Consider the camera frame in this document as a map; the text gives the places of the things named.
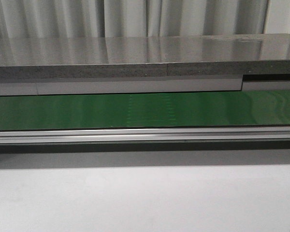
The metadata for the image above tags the green conveyor belt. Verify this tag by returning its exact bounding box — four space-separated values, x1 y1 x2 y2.
0 90 290 131

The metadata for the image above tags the aluminium conveyor frame rail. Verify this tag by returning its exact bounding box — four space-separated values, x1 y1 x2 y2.
0 126 290 145

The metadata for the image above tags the grey cabinet front panel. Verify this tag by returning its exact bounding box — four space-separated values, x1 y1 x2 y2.
0 74 290 96

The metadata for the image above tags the white pleated curtain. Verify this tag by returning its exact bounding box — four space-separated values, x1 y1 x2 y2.
0 0 290 38

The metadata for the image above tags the grey stone countertop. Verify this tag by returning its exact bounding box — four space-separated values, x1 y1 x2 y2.
0 34 290 83

